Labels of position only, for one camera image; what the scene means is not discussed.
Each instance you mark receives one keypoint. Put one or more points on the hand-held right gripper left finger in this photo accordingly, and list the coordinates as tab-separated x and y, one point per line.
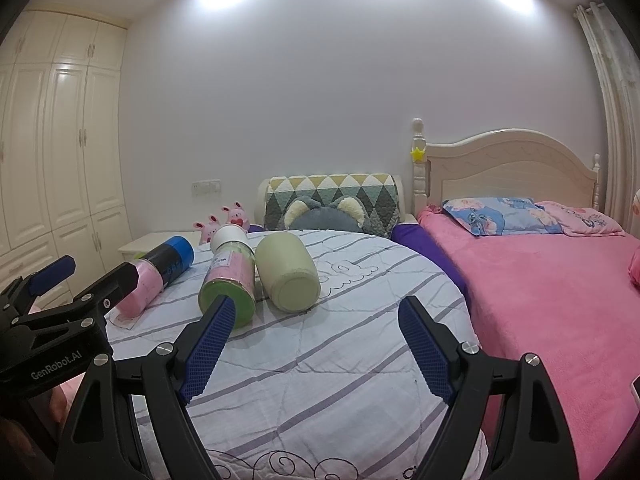
210	345

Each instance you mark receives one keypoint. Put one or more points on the cream wardrobe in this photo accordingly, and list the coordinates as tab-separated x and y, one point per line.
65	160

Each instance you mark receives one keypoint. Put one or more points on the pale green cup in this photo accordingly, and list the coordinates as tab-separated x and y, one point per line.
286	270

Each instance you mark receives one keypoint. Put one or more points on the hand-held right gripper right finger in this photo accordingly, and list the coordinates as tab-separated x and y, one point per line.
425	350

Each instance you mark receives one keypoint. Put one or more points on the white wall socket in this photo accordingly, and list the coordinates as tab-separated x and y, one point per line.
206	187

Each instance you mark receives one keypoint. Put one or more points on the diamond patterned quilted cover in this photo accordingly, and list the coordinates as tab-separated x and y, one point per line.
330	187

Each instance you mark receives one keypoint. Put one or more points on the yellow star decoration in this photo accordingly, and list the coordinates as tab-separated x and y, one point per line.
417	153

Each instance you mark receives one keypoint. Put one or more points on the pink blanket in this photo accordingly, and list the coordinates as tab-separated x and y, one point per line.
540	300

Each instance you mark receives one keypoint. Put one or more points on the white striped quilt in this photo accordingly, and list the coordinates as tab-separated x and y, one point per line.
325	360

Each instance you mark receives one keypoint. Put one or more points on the blue printed pillow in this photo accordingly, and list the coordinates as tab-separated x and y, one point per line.
500	216

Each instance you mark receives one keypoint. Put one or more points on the pale patterned curtain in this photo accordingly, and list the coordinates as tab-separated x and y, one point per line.
617	110

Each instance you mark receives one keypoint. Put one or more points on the cream wooden bed headboard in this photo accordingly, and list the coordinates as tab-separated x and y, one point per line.
500	170

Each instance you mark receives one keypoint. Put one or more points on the grey bear cushion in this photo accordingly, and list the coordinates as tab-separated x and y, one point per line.
320	219

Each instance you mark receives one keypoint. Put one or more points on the pink printed pillow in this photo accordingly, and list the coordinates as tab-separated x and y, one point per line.
590	221

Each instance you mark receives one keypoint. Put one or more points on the pink cup with blue lid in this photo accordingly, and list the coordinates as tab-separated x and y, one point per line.
154	276

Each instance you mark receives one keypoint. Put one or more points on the green pink cup white lid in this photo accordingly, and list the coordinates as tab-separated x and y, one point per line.
227	270

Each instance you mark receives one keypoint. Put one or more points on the white nightstand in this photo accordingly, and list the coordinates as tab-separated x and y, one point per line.
150	242

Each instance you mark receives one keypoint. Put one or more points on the pink plush toy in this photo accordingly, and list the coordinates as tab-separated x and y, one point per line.
235	216
206	230

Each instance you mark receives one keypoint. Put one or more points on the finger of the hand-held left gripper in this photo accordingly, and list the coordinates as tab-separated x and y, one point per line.
50	277
122	280

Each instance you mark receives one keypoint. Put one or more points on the white curtain rod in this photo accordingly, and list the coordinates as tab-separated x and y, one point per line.
592	7

